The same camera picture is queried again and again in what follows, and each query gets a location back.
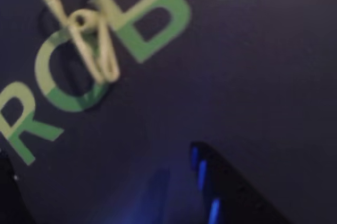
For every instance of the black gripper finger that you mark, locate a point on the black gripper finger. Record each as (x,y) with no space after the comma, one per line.
(10,197)
(237,200)

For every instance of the yellow-green clothespin clip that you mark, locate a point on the yellow-green clothespin clip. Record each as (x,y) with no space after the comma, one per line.
(105,50)

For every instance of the dark grey NOWROBO mat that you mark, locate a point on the dark grey NOWROBO mat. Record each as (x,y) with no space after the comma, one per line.
(223,76)

